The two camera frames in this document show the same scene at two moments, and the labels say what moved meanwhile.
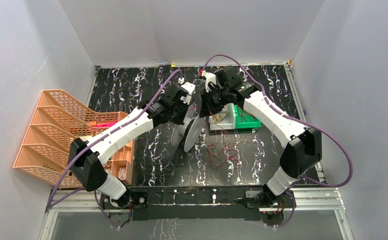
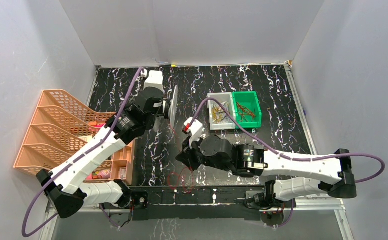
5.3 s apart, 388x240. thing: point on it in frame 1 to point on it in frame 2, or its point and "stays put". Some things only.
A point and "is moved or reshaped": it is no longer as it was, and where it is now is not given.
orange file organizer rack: (58, 119) stays put
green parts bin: (245, 120) stays put
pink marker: (106, 124) stays put
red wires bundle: (243, 112) stays put
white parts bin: (223, 120) stays put
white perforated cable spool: (186, 133) is moved or reshaped
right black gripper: (207, 108) to (186, 156)
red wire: (219, 153) is moved or reshaped
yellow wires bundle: (221, 116) stays put
